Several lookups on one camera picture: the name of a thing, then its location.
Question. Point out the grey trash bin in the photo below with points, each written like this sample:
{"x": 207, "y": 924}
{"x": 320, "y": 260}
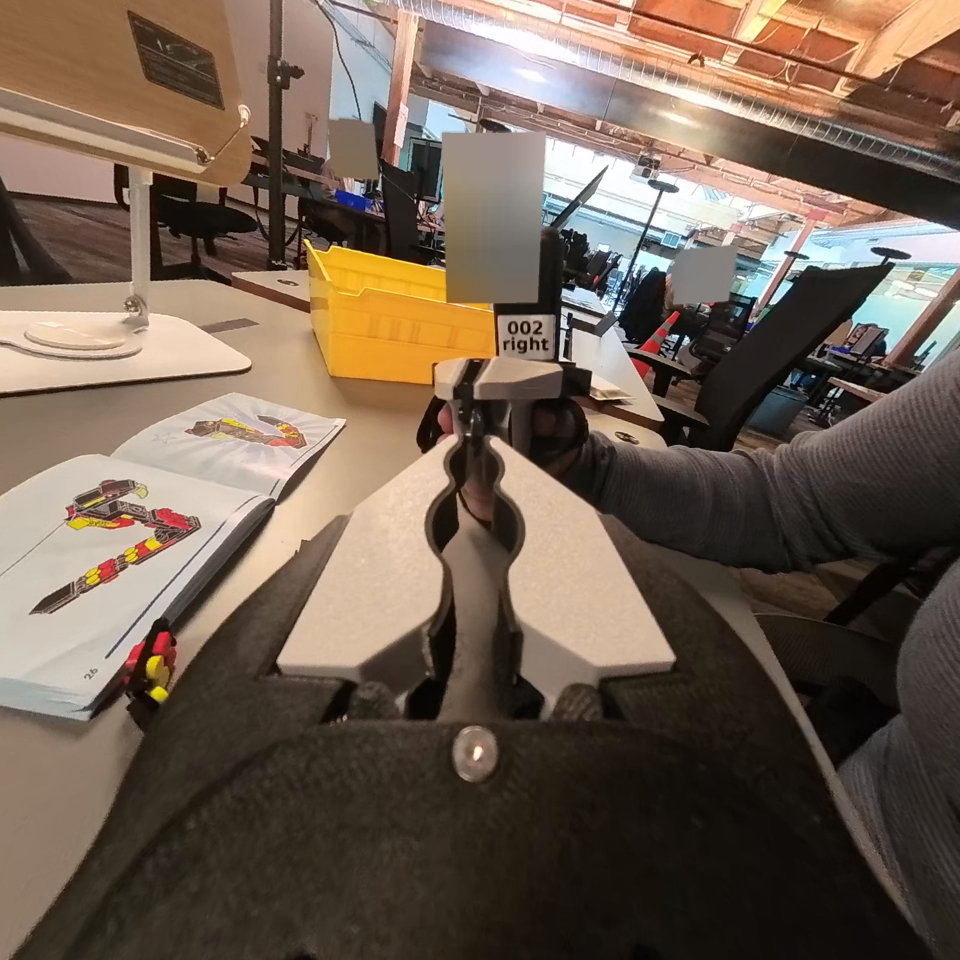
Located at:
{"x": 776, "y": 412}

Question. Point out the wooden book stand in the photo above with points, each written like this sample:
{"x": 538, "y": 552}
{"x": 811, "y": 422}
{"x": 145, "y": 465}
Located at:
{"x": 75, "y": 45}

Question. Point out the person's right forearm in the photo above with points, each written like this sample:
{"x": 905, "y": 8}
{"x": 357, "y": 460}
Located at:
{"x": 750, "y": 487}

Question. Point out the black light stand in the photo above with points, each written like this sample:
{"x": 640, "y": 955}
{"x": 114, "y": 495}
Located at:
{"x": 279, "y": 150}

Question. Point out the person's right hand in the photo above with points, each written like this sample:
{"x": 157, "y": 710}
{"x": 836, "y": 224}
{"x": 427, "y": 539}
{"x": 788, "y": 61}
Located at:
{"x": 477, "y": 506}

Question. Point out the open instruction booklet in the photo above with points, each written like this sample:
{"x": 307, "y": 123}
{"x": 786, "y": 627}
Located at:
{"x": 45, "y": 637}

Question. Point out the orange traffic cone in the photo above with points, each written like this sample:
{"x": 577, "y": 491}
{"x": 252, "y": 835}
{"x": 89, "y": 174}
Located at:
{"x": 656, "y": 345}

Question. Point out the yellow plastic bin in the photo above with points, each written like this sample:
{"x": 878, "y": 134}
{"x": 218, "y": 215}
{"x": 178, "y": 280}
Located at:
{"x": 390, "y": 337}

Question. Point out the small black toy brick pin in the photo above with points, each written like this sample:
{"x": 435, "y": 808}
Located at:
{"x": 472, "y": 420}

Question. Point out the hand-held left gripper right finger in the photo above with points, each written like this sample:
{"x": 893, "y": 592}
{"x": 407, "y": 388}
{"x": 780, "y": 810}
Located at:
{"x": 592, "y": 600}

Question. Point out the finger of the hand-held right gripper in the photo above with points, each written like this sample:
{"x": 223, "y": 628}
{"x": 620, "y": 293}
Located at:
{"x": 450, "y": 381}
{"x": 525, "y": 379}

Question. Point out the black mesh chair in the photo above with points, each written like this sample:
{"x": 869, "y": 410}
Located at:
{"x": 825, "y": 652}

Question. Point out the red yellow toy brick arm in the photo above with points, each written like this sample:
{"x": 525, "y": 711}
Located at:
{"x": 154, "y": 660}

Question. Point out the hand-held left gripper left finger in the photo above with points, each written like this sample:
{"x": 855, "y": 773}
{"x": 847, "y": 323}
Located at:
{"x": 360, "y": 600}

